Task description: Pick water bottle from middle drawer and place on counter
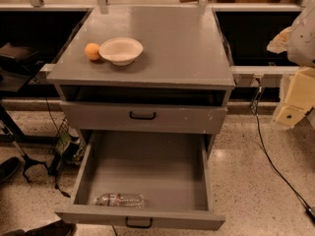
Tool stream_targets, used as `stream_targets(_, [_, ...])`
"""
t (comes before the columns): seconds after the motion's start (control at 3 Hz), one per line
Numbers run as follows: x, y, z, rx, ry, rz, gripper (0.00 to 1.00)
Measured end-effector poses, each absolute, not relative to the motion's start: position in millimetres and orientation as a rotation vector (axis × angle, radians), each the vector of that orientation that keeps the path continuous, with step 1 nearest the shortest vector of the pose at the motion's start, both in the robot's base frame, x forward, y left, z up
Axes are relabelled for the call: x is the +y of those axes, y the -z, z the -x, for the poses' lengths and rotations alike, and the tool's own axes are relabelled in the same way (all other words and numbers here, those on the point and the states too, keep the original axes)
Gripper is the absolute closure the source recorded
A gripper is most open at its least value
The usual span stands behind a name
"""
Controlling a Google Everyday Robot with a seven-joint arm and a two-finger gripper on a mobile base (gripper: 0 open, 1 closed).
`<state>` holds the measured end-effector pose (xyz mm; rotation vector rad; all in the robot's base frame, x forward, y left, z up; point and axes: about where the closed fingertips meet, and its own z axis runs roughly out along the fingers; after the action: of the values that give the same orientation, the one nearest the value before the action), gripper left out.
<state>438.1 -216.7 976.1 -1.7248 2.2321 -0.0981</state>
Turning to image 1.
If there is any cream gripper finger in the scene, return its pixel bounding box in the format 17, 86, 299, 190
267, 27, 291, 54
274, 67, 315, 128

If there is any clear plastic water bottle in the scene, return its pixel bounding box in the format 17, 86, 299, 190
93, 193, 144, 208

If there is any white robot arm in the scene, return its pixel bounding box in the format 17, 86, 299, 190
267, 3, 315, 130

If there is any grey drawer cabinet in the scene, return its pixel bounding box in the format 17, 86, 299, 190
48, 6, 234, 143

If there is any open grey bottom drawer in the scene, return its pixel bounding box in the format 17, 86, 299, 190
55, 132, 224, 230

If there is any closed grey upper drawer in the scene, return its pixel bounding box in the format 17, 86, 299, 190
61, 101, 227, 134

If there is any white bowl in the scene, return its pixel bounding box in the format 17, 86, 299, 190
98, 37, 144, 66

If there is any orange fruit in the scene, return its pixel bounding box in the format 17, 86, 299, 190
85, 43, 100, 61

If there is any black stand with legs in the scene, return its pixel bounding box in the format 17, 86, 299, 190
0, 42, 47, 183

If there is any black shoe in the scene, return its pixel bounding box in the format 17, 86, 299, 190
0, 157, 20, 183

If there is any metal frame rail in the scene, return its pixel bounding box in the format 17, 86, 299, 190
231, 66, 298, 88

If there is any black floor cable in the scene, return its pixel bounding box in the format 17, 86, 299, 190
254, 86, 315, 218

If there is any black upper drawer handle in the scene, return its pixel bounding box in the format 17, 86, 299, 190
129, 111, 157, 121

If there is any black drawer handle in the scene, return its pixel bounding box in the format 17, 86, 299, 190
125, 217, 153, 229
129, 111, 157, 121

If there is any black bottom drawer handle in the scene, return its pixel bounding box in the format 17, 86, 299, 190
125, 217, 153, 229

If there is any wire basket with packets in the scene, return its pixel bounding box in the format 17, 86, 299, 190
48, 118, 85, 176

